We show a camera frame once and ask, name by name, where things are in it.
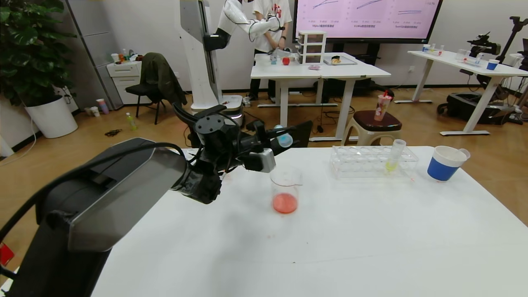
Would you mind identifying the brown top stool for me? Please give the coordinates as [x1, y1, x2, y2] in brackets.
[343, 111, 403, 147]

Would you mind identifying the black office chair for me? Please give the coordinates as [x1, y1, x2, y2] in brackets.
[172, 103, 313, 148]

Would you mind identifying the yellow pigment test tube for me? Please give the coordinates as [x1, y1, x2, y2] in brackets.
[385, 139, 407, 173]

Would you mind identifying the olive green jacket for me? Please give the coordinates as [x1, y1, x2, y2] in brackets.
[140, 52, 187, 106]

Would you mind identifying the white plant pot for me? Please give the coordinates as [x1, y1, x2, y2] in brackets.
[25, 96, 78, 138]

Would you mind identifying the black display stand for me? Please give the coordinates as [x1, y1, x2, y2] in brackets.
[318, 41, 394, 97]

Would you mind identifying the grey tray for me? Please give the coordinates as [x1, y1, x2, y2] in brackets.
[323, 55, 358, 66]

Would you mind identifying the blue white paper cup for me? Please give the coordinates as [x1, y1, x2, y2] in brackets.
[427, 146, 471, 182]

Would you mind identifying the black four-leg chair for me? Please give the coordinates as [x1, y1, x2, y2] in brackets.
[125, 82, 167, 124]

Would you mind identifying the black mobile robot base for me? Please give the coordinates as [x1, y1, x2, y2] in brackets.
[437, 93, 518, 126]

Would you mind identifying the clear glass beaker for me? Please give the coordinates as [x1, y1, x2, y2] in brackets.
[271, 166, 304, 215]

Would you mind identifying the large wall display screen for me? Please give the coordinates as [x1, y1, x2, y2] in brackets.
[293, 0, 443, 45]

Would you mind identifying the person in white T-shirt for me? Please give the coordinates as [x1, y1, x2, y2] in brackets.
[247, 0, 292, 101]

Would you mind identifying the blue pigment test tube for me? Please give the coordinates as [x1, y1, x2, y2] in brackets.
[273, 125, 293, 148]

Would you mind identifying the white drawer cabinet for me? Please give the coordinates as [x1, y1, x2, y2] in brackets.
[106, 61, 151, 104]

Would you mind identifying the green leafy plant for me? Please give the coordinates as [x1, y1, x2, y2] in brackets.
[0, 0, 77, 106]

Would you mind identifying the white humanoid robot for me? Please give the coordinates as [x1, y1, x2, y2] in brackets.
[180, 0, 286, 127]

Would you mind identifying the black desk robot gripper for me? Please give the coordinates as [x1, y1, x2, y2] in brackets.
[467, 35, 502, 58]

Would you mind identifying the grey metal locker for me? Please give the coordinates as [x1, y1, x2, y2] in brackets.
[66, 0, 124, 110]

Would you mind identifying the pink drink cup with straw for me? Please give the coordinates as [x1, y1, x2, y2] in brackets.
[374, 91, 393, 122]

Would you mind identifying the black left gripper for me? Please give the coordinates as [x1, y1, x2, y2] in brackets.
[231, 120, 300, 157]

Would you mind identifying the plastic drawer organizer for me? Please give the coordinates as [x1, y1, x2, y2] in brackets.
[297, 31, 327, 65]

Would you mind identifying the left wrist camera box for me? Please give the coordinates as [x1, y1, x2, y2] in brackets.
[243, 148, 276, 173]

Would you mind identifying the white double desk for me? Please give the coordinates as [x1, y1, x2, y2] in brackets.
[251, 52, 391, 142]

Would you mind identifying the black tripod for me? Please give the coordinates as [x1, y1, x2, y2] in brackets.
[499, 16, 528, 54]

